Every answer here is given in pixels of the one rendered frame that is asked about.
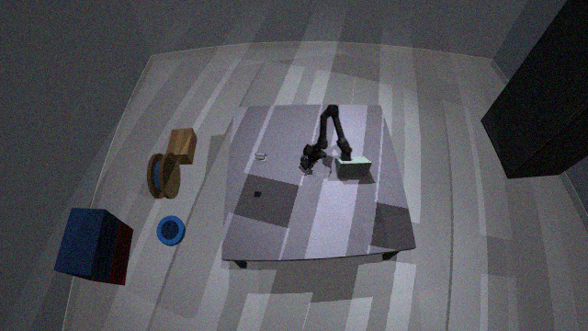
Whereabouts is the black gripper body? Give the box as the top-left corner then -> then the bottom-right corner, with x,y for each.
300,156 -> 318,170

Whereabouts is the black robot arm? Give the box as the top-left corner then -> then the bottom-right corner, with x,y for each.
303,104 -> 352,161

